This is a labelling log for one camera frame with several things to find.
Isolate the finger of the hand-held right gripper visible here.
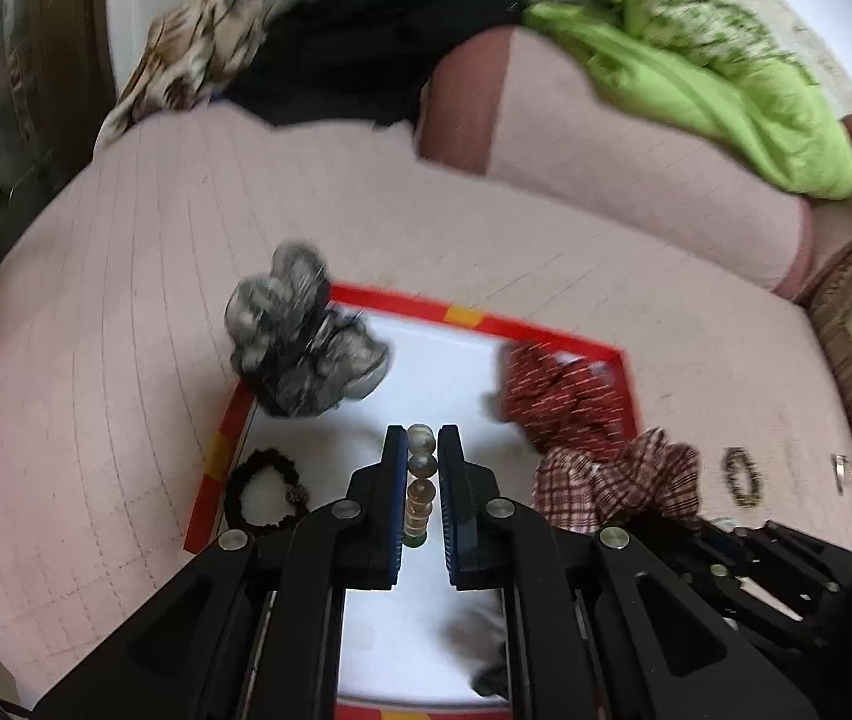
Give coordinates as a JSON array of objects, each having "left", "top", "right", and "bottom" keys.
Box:
[
  {"left": 711, "top": 519, "right": 852, "bottom": 593},
  {"left": 647, "top": 514, "right": 836, "bottom": 653}
]

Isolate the red dotted scrunchie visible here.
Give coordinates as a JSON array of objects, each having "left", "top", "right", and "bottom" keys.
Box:
[{"left": 484, "top": 341, "right": 638, "bottom": 452}]

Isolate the green cloth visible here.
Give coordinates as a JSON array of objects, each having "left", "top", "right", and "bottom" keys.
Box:
[{"left": 522, "top": 0, "right": 852, "bottom": 200}]

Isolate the red checked scrunchie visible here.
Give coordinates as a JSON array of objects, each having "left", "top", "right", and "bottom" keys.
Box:
[{"left": 532, "top": 427, "right": 703, "bottom": 537}]

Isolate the dark beaded bracelet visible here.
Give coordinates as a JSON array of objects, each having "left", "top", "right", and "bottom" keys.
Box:
[{"left": 723, "top": 448, "right": 764, "bottom": 507}]

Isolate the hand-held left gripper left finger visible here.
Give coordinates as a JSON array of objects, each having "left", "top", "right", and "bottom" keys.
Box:
[{"left": 32, "top": 424, "right": 409, "bottom": 720}]

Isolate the red box lid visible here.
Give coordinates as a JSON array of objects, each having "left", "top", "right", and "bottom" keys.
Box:
[{"left": 183, "top": 282, "right": 648, "bottom": 720}]

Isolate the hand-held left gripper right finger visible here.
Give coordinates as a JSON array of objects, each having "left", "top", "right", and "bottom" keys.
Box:
[{"left": 437, "top": 424, "right": 823, "bottom": 720}]

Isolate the floral patterned blanket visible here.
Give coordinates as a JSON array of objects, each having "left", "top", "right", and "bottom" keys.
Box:
[{"left": 94, "top": 0, "right": 301, "bottom": 152}]

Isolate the pink bolster pillow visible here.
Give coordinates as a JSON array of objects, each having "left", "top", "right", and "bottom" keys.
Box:
[{"left": 417, "top": 24, "right": 817, "bottom": 302}]

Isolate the black cloth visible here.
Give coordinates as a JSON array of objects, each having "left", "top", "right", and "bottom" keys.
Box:
[{"left": 220, "top": 0, "right": 533, "bottom": 130}]

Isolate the black ruffled hair tie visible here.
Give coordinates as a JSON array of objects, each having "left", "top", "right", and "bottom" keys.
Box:
[{"left": 225, "top": 448, "right": 311, "bottom": 537}]

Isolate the grey organza scrunchie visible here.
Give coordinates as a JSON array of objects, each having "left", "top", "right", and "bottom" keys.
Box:
[{"left": 223, "top": 240, "right": 395, "bottom": 419}]

